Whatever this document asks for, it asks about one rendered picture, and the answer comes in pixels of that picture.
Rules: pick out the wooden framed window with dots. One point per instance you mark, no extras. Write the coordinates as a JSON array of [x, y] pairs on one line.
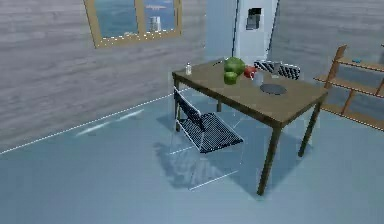
[[136, 20]]

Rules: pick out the black mesh chair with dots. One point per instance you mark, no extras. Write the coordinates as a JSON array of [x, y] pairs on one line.
[[286, 70], [210, 131]]

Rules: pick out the small blue object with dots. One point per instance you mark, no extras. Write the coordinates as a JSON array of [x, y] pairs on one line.
[[356, 60]]

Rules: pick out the brown wooden shelf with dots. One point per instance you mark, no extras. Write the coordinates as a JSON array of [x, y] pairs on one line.
[[353, 86]]

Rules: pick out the red tomato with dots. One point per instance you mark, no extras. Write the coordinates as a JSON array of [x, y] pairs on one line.
[[249, 71]]

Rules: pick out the brown wooden table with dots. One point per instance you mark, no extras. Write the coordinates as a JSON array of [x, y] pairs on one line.
[[246, 96]]

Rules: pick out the grey cup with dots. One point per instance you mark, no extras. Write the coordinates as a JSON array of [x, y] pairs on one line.
[[258, 78]]

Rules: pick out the dark grey round plate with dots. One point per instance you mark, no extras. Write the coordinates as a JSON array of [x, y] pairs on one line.
[[273, 89]]

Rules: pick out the small clear salt shaker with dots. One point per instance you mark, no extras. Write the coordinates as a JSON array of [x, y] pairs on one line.
[[188, 69]]

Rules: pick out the large green lettuce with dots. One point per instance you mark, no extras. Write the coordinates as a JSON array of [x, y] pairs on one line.
[[234, 65]]

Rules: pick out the small green lettuce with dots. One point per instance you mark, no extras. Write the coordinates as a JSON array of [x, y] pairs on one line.
[[230, 78]]

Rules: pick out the white fridge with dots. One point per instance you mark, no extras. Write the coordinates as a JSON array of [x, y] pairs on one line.
[[253, 30]]

